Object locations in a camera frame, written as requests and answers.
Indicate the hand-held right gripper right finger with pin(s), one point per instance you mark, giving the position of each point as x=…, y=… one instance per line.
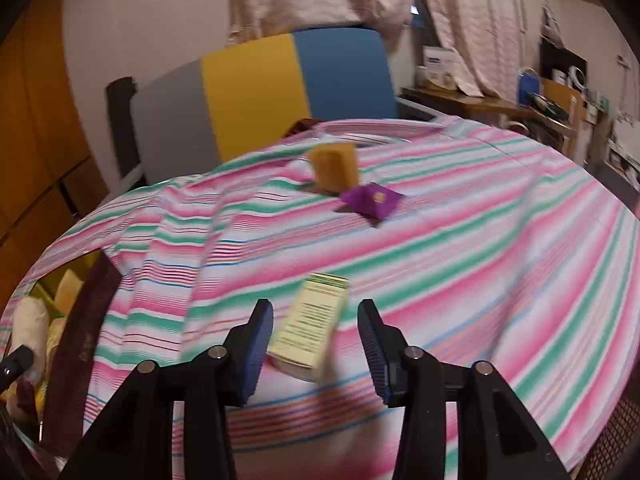
x=377, y=355

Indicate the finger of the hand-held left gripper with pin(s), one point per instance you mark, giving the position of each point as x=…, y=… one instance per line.
x=15, y=362

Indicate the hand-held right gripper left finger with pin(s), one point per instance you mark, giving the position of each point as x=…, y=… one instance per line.
x=252, y=355

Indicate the yellow green small box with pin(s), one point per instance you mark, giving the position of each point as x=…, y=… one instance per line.
x=310, y=325

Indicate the yellow storage bin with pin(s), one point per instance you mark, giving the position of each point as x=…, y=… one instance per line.
x=67, y=285

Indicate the purple packet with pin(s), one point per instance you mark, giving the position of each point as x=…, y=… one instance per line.
x=372, y=201

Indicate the cream soft bundle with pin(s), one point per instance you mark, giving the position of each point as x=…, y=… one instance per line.
x=30, y=325

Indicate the striped bed sheet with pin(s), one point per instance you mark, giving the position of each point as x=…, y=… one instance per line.
x=450, y=260

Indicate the yellow sponge block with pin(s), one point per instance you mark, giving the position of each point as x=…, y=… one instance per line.
x=335, y=167

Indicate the wooden wardrobe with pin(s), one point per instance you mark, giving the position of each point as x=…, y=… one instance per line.
x=35, y=135

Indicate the dark red cloth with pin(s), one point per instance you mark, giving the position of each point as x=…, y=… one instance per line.
x=302, y=127

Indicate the grey yellow blue chair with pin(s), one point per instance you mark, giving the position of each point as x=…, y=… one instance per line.
x=250, y=100

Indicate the wooden desk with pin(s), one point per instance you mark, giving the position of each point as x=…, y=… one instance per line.
x=480, y=105

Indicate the white printed carton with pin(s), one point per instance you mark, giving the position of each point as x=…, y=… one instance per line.
x=440, y=65

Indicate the pink striped curtain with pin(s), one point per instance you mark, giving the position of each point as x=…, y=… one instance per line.
x=475, y=20

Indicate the black monitor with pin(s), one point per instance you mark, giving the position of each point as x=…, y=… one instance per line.
x=562, y=57

